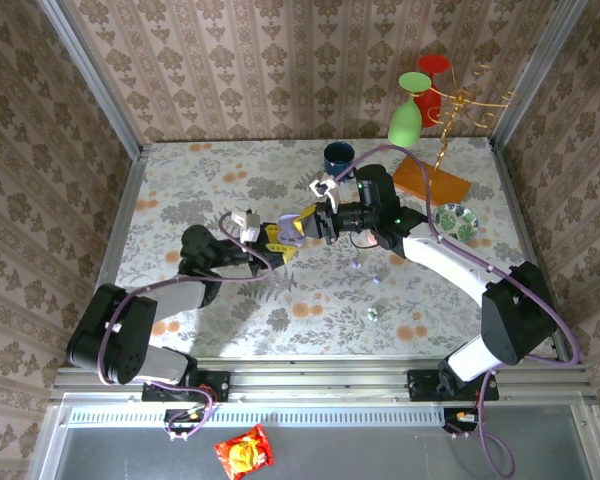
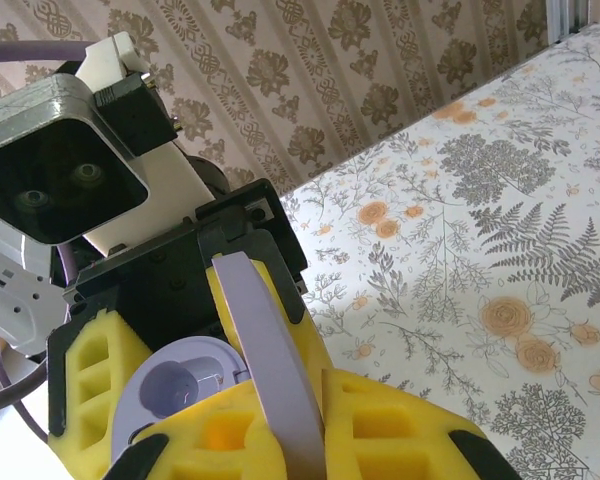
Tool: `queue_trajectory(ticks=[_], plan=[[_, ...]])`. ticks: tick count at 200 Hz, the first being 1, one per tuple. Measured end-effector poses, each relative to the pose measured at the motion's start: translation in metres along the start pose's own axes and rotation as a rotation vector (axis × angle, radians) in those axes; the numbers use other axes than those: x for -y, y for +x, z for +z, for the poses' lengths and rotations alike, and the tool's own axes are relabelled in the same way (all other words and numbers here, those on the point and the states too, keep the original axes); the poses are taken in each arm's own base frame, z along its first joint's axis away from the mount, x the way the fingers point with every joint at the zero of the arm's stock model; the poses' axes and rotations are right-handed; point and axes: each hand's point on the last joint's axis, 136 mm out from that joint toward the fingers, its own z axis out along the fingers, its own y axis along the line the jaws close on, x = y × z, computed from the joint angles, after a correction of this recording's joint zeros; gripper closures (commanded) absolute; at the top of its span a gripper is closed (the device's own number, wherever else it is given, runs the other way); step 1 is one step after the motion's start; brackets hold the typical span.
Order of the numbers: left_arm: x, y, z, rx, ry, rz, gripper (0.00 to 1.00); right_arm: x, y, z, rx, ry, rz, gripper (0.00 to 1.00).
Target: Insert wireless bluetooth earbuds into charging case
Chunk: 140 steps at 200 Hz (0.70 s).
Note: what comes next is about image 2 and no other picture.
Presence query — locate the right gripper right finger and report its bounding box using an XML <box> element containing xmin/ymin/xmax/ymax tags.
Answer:
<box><xmin>321</xmin><ymin>368</ymin><xmax>524</xmax><ymax>480</ymax></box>

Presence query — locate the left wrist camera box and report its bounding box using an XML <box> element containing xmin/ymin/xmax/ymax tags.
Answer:
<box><xmin>0</xmin><ymin>30</ymin><xmax>217</xmax><ymax>251</ymax></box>

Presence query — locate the lavender earbud case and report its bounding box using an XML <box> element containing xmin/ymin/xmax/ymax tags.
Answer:
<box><xmin>110</xmin><ymin>251</ymin><xmax>327</xmax><ymax>480</ymax></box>

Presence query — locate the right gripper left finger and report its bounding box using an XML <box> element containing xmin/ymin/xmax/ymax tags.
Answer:
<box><xmin>102</xmin><ymin>380</ymin><xmax>287</xmax><ymax>480</ymax></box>

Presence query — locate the aluminium frame post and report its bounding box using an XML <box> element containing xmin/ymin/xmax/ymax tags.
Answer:
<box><xmin>547</xmin><ymin>0</ymin><xmax>594</xmax><ymax>45</ymax></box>

